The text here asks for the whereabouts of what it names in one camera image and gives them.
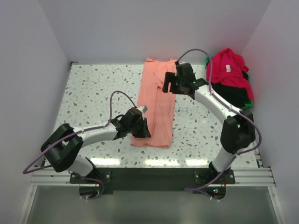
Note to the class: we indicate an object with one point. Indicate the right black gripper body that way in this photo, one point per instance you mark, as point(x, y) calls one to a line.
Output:
point(178, 80)

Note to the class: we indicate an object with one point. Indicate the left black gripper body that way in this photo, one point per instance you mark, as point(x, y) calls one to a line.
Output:
point(136, 129)

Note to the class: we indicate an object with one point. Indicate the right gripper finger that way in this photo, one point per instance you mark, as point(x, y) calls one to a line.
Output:
point(174, 88)
point(168, 79)

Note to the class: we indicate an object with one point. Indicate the salmon pink t shirt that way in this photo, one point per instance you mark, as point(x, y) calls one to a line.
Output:
point(160, 105)

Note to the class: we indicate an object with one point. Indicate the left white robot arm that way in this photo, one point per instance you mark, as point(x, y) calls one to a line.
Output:
point(62, 148)

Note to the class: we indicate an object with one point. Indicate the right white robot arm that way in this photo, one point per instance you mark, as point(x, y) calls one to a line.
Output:
point(237, 132)

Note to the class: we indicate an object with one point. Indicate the magenta red t shirt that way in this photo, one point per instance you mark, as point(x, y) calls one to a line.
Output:
point(229, 69)

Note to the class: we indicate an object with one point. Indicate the black t shirt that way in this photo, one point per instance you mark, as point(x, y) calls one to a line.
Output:
point(233, 89)

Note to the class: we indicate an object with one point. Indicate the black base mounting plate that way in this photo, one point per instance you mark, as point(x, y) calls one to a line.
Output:
point(106, 181)

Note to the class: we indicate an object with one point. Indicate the green plastic bin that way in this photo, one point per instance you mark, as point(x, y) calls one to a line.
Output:
point(231, 81)

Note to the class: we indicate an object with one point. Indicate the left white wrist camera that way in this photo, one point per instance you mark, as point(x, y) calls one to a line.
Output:
point(142, 108)

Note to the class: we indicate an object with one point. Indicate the aluminium frame rail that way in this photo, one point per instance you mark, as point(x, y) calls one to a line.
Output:
point(52, 199)

